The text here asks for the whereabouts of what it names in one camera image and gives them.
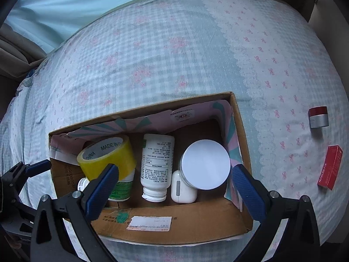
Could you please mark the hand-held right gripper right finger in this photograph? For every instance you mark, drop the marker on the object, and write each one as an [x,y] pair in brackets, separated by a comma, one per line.
[249,193]

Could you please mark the white earbuds case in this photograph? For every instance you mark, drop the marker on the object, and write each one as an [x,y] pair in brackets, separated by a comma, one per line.
[181,192]

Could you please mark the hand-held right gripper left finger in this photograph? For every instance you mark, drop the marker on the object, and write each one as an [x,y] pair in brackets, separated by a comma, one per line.
[102,193]

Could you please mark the red cap silver jar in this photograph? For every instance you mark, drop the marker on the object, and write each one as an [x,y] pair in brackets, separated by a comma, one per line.
[319,118]

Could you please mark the light blue hanging cloth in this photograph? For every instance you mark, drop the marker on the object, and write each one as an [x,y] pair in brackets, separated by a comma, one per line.
[81,5]

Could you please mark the white pill bottle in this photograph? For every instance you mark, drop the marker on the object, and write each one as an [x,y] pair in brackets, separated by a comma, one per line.
[157,163]

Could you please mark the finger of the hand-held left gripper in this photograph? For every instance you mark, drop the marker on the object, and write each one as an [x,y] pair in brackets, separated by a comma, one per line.
[38,167]
[13,176]

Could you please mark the tiny white bottle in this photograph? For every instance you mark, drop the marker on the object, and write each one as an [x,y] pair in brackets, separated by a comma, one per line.
[82,185]

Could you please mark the round white lid jar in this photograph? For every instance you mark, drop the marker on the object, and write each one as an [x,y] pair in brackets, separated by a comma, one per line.
[205,163]

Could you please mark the small green white bottle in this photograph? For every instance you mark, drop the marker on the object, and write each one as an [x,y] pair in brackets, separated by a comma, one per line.
[122,189]

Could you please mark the red carton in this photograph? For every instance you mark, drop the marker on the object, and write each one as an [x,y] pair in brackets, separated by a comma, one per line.
[330,167]

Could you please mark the yellow tape roll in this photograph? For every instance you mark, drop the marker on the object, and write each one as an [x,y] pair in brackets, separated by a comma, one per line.
[109,155]

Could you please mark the cardboard box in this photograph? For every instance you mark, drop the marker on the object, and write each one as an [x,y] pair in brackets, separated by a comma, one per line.
[169,223]

